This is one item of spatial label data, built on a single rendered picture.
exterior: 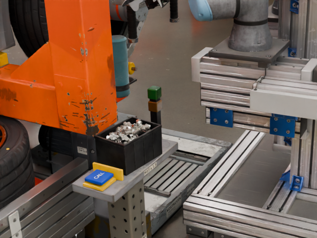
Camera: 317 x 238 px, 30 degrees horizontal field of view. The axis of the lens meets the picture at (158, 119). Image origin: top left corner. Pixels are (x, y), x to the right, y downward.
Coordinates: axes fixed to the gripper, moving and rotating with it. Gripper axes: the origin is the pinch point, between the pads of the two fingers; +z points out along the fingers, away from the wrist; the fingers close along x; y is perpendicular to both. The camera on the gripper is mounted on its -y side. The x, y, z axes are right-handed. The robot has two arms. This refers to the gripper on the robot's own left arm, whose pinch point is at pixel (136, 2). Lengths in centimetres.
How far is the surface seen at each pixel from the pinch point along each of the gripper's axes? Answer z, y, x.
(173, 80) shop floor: -126, 110, 108
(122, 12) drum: -20.4, 11.3, 27.5
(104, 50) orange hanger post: 19.8, 8.2, 4.9
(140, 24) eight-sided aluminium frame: -43, 28, 41
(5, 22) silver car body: 15, -6, 55
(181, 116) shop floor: -76, 106, 69
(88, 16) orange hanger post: 23.5, -6.8, 1.3
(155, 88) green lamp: 14.3, 28.2, -5.2
